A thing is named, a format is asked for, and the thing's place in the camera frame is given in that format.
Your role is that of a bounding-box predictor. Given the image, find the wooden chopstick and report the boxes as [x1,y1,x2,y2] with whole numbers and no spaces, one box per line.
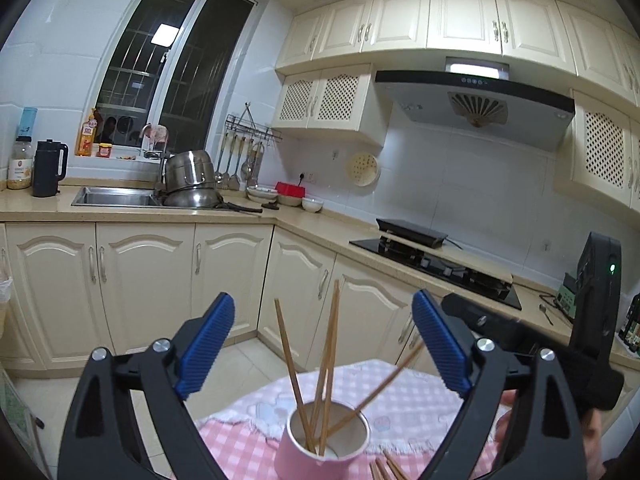
[369,458,390,480]
[319,302,340,456]
[310,280,340,436]
[274,298,316,453]
[384,453,409,480]
[326,342,425,437]

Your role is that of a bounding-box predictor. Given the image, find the green electric cooker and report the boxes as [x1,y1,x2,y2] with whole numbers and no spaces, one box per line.
[555,273,577,322]

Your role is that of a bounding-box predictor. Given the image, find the light blue box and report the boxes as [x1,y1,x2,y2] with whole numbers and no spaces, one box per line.
[17,107,38,138]

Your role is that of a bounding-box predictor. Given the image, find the red container on counter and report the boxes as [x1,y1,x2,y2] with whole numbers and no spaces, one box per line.
[276,181,306,198]

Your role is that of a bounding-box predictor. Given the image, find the round bamboo steamer tray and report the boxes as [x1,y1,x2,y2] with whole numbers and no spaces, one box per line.
[347,152,380,188]

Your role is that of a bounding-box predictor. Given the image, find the white checkered fringed cloth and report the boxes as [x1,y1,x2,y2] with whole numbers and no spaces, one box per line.
[196,360,462,455]

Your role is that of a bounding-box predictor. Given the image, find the cream upper cabinets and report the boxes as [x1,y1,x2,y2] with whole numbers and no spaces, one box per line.
[273,0,639,221]

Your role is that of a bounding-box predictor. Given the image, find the stainless steel stock pot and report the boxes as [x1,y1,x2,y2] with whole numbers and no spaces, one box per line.
[160,150,215,193]

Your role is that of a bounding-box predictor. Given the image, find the black electric kettle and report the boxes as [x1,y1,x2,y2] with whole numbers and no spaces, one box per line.
[32,139,68,197]

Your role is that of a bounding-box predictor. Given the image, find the wall utensil hanging rack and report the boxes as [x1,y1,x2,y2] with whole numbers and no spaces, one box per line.
[215,102,282,191]

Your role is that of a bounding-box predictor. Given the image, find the metal spoon on counter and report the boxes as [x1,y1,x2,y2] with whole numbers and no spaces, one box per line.
[538,304,554,326]

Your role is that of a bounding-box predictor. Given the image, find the black range hood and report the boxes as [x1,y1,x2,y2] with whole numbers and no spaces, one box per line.
[375,70,575,152]

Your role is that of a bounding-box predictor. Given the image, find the orange dish soap bottle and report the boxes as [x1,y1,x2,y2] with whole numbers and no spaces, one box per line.
[75,108,101,157]

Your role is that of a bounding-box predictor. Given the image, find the black induction cooker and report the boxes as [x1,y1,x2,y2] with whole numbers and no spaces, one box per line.
[376,218,448,248]

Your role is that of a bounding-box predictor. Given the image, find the pink utensil holder cup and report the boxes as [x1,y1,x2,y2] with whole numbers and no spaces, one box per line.
[274,401,371,480]

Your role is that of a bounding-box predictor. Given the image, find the black gas stove top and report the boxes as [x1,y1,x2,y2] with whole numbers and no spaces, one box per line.
[349,236,522,311]

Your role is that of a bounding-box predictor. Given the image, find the person's right hand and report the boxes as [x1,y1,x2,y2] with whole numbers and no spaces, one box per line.
[495,410,606,480]

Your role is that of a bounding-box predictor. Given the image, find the dark window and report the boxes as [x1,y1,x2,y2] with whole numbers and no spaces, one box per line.
[94,0,255,153]

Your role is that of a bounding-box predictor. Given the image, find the small red jar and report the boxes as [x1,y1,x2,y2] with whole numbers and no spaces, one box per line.
[96,143,113,158]

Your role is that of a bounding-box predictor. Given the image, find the pink checkered tablecloth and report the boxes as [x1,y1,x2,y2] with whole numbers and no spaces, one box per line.
[198,418,434,479]

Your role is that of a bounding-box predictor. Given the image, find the dark sauce bottles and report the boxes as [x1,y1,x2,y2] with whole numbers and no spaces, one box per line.
[618,294,640,354]

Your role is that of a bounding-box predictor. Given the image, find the glass jar with grains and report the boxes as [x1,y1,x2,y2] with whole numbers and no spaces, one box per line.
[6,136,35,190]

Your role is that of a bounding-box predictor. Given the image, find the white plastic bag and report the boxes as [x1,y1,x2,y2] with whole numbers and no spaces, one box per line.
[0,276,13,337]

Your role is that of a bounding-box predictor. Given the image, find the stainless steel wok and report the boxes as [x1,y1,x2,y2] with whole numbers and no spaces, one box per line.
[162,188,262,214]

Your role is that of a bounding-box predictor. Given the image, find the white bowl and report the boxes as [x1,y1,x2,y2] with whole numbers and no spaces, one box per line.
[302,197,324,214]

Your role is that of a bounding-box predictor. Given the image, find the cream cabinets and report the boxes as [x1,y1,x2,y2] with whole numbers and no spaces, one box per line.
[273,0,639,221]
[1,216,454,375]

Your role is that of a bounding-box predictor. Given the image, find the stainless steel sink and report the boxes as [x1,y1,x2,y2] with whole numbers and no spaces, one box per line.
[72,186,160,208]

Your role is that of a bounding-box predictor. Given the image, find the cream lower cabinets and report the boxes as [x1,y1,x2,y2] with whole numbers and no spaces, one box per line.
[1,216,454,375]

